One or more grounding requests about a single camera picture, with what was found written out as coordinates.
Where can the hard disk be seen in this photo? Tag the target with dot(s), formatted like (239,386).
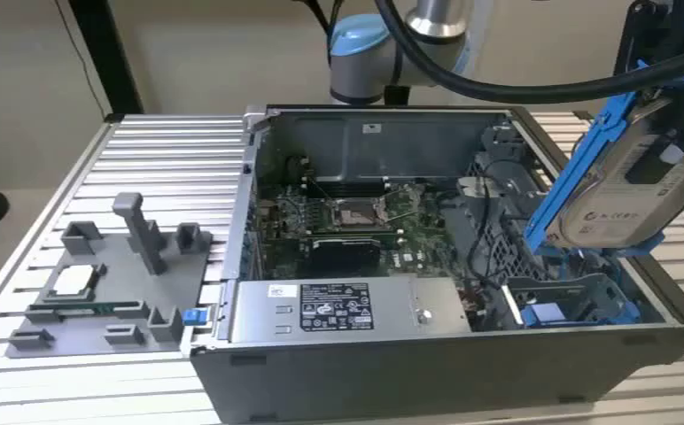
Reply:
(614,212)

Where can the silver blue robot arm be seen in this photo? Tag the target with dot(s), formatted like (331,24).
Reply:
(359,57)

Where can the metal disk bay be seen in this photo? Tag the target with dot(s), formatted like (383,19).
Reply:
(561,283)

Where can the empty blue disk carrier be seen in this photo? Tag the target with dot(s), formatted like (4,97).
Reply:
(539,315)

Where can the perforated metal drive cage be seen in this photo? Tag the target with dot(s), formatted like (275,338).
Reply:
(513,259)

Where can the green motherboard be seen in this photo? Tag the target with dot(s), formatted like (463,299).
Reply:
(418,230)

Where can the CPU socket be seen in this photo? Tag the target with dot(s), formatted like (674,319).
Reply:
(354,214)

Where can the black cooler block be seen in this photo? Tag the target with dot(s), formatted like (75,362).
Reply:
(342,259)

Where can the silver power supply unit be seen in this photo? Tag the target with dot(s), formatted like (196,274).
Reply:
(389,310)

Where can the black open PC case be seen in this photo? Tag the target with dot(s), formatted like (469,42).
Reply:
(377,380)

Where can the blue case latch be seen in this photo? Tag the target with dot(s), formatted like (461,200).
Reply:
(194,317)

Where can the gray parts rack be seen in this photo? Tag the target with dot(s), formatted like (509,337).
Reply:
(111,252)

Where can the green RAM stick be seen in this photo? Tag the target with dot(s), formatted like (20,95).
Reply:
(106,306)

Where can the silver CPU chip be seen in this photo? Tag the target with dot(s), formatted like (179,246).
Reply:
(72,279)

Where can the black metal post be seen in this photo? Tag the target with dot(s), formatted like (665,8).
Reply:
(108,53)

